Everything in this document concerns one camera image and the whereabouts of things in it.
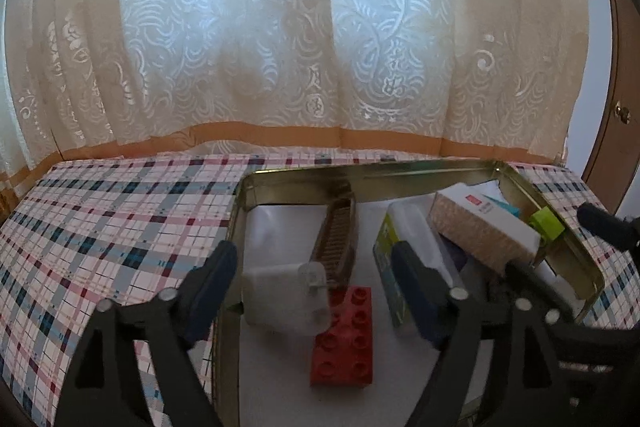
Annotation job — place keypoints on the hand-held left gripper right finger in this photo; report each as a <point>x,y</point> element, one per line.
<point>420,304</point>

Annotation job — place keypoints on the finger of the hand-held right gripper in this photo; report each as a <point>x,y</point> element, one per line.
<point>537,288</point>
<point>602,221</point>

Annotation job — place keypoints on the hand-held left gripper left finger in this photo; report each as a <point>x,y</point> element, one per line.
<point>215,293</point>

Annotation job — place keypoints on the lime green small object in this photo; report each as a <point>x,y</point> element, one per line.
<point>547,223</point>

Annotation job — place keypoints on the yellow-green box with clear lid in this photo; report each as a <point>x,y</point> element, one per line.
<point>397,247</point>

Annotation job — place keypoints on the translucent white plastic container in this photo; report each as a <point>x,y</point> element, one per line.
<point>282,299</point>

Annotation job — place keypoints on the red building block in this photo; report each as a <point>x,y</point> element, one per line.
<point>345,337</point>

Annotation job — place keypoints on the beige tissue pack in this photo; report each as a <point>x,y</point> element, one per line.
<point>475,227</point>

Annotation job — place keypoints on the gold tin box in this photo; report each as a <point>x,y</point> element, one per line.
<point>300,177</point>

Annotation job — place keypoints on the white paper sheet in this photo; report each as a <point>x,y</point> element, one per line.
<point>280,382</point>

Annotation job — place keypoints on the brass door knob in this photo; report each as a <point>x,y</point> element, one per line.
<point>622,112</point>

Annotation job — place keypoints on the plaid tablecloth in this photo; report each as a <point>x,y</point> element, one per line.
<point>100,217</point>

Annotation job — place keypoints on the brown wooden door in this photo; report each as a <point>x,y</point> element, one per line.
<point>622,57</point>

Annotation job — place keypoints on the cream patterned curtain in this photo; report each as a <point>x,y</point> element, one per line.
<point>300,32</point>

